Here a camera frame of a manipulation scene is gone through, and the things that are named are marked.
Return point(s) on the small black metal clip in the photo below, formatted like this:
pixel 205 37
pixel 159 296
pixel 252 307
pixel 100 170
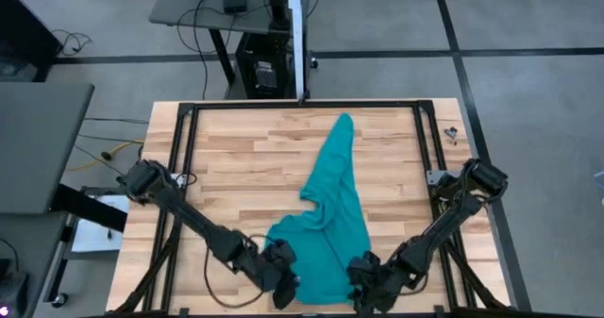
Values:
pixel 451 132

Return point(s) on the black monitor pole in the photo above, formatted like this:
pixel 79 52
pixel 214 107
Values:
pixel 278 2

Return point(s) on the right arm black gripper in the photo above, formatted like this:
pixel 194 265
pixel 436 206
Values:
pixel 377 280

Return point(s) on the teal terry towel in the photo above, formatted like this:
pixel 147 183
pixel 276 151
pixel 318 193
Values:
pixel 330 242

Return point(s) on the black aluminium table frame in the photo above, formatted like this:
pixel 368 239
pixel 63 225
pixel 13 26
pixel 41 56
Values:
pixel 302 104

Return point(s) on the black desk leg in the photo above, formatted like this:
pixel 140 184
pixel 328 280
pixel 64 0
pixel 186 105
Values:
pixel 222 56

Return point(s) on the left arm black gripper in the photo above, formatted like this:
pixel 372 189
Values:
pixel 273 271

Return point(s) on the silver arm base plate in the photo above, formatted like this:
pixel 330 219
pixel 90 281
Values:
pixel 178 179
pixel 434 176

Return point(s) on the small black caster wheel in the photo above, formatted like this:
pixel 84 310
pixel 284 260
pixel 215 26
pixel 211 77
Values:
pixel 313 63

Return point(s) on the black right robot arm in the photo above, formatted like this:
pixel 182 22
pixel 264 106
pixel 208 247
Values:
pixel 448 219

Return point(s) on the large grey desk top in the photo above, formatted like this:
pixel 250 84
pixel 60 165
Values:
pixel 38 143

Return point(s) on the white paper sheet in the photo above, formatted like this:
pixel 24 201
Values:
pixel 94 235

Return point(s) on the black cabinet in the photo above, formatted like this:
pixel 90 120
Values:
pixel 23 35

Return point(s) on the black device purple light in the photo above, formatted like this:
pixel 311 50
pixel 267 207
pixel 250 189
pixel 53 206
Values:
pixel 14 289

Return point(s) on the white vertical post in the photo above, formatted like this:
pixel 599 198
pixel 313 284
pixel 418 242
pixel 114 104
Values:
pixel 296 35

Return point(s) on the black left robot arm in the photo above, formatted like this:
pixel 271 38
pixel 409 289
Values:
pixel 189 209

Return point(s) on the black computer tower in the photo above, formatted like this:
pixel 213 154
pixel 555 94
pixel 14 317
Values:
pixel 264 49

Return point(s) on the grey monitor desk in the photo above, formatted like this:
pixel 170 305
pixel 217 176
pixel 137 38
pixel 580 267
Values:
pixel 189 11

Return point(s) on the black chair caster wheel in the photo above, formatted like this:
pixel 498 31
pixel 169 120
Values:
pixel 59 300

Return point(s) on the black desk foot bar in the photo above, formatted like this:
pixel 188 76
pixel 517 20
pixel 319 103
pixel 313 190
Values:
pixel 89 207

